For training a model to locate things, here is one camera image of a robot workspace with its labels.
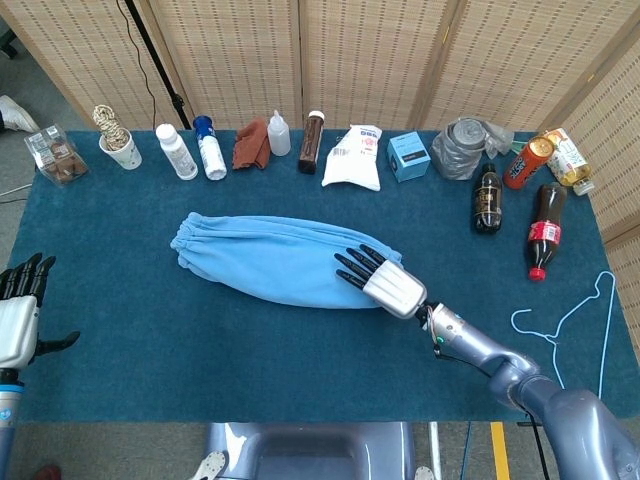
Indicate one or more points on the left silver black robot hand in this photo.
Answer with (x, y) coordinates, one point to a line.
(17, 320)

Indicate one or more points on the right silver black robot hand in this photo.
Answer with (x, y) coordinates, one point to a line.
(395, 290)

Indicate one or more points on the light blue fleece pants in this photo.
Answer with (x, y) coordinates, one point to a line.
(260, 260)

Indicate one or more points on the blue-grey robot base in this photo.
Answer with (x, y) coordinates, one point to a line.
(310, 450)

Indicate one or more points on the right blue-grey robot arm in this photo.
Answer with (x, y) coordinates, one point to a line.
(575, 415)

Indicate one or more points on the black coffee bottle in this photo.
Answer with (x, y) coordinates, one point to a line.
(487, 200)

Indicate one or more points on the light blue cardboard box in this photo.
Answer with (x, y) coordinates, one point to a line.
(410, 160)

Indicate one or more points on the white plastic packet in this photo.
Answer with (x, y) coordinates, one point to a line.
(352, 165)

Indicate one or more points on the grey plastic bag roll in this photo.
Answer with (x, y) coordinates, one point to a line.
(457, 150)

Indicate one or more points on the cola bottle with red label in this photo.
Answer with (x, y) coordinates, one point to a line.
(545, 230)

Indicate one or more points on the clear box of cookies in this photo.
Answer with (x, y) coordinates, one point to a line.
(57, 157)

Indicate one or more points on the dark brown rectangular bottle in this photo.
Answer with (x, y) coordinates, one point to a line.
(311, 145)

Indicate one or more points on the red orange drink can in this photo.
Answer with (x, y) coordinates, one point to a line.
(525, 165)

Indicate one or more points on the clear crumpled plastic bag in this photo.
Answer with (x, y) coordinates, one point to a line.
(497, 137)

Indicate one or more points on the dark blue table carpet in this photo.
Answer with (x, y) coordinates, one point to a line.
(200, 360)

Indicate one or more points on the translucent squeeze bottle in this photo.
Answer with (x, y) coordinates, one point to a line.
(279, 137)

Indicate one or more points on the white paper cup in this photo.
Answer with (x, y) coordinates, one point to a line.
(125, 152)

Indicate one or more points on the brown crumpled cloth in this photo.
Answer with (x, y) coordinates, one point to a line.
(252, 145)

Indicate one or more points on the white shoe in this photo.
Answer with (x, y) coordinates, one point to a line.
(17, 115)

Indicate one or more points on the yellow tea bottle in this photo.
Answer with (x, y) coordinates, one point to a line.
(567, 157)

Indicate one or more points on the white bottle with blue cap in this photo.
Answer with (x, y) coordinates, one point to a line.
(212, 155)

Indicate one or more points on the tall white plastic bottle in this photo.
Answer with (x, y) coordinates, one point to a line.
(177, 155)

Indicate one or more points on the bamboo folding screen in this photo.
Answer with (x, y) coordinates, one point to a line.
(360, 60)

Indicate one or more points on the black tripod stand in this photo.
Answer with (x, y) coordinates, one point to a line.
(176, 102)

